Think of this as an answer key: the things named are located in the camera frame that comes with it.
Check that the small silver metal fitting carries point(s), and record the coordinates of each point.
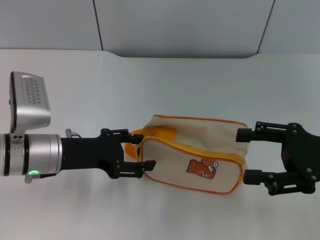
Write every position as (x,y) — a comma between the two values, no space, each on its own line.
(73,133)

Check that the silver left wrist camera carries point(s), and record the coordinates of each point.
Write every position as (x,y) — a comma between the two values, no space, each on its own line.
(30,100)

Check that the beige bag with orange trim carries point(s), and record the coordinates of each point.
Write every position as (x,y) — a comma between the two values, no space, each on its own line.
(175,160)

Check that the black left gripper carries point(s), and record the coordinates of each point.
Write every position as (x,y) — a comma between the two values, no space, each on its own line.
(87,155)

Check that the silver zipper pull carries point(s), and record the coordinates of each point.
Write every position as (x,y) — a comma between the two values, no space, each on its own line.
(155,135)

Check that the white and silver left robot arm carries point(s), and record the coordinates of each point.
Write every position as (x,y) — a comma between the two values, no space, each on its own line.
(37,155)

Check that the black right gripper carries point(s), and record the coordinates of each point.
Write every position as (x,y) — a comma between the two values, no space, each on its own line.
(302,155)

